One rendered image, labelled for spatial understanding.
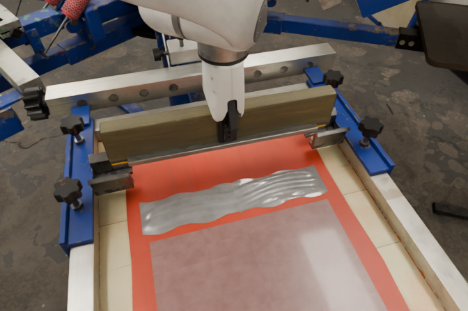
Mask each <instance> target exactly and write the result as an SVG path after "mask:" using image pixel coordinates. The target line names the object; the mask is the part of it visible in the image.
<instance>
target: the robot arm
mask: <svg viewBox="0 0 468 311"><path fill-rule="evenodd" d="M121 1H124V2H127V3H131V4H134V5H136V6H138V9H139V14H140V16H141V18H142V19H143V21H144V22H145V23H146V24H147V25H148V26H149V27H150V28H152V29H154V30H156V31H158V32H160V33H163V34H166V35H171V36H174V37H177V38H182V39H186V40H192V41H195V42H197V48H198V56H199V58H200V59H201V60H202V74H203V92H204V94H205V98H206V100H207V103H208V106H209V109H210V112H211V114H212V117H213V119H214V120H215V121H217V122H219V123H220V125H218V135H219V142H220V143H225V142H229V141H234V140H236V139H237V130H238V123H237V114H238V116H240V117H242V115H243V113H244V61H243V60H245V59H246V58H247V56H248V55H249V49H250V48H251V47H253V46H254V45H255V44H256V43H257V42H258V40H259V39H260V37H261V35H262V34H263V31H264V29H265V26H266V24H267V12H268V6H267V0H121ZM225 117H228V121H224V118H225Z"/></svg>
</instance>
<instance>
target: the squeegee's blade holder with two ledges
mask: <svg viewBox="0 0 468 311"><path fill-rule="evenodd" d="M317 130H318V126H317V124H316V123H312V124H308V125H301V126H296V127H289V128H285V129H278V130H274V131H267V132H263V133H259V134H252V135H248V136H241V137H237V139H236V140H234V141H229V142H225V143H220V142H219V141H214V142H209V143H202V144H198V145H191V146H187V147H180V148H176V149H172V150H165V151H160V152H153V153H149V154H142V155H138V156H133V157H128V158H127V162H128V165H129V166H136V165H140V164H147V163H151V162H156V161H162V160H166V159H173V158H177V157H184V156H188V155H192V154H199V153H203V152H210V151H214V150H221V149H225V148H229V147H236V146H240V145H247V144H251V143H258V142H262V141H269V140H273V139H277V138H284V137H288V136H295V135H299V134H306V133H310V132H314V131H317Z"/></svg>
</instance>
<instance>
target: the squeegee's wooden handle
mask: <svg viewBox="0 0 468 311"><path fill-rule="evenodd" d="M335 101H336V91H335V90H334V89H333V88H332V86H331V85H327V86H319V87H315V88H306V89H301V90H294V91H289V92H284V93H276V94H271V95H263V96H258V97H250V98H246V99H244V113H243V115H242V117H240V116H238V114H237V123H238V130H237V137H241V136H248V135H252V134H259V133H263V132H267V131H274V130H278V129H285V128H289V127H296V126H301V125H308V124H312V123H316V124H317V126H319V125H326V124H329V121H330V118H331V115H332V111H333V108H334V104H335ZM218 125H220V123H219V122H217V121H215V120H214V119H213V117H212V114H211V112H210V109H209V106H208V104H207V105H203V106H194V107H189V108H185V109H177V110H172V111H164V112H159V113H151V114H146V115H138V116H134V117H128V118H121V119H116V120H108V121H103V122H100V137H101V139H102V143H103V145H104V148H105V151H106V153H107V156H108V159H109V163H110V164H116V163H120V162H124V161H127V158H128V157H133V156H138V155H142V154H149V153H153V152H160V151H165V150H172V149H176V148H180V147H187V146H191V145H198V144H202V143H209V142H214V141H218V140H219V135H218Z"/></svg>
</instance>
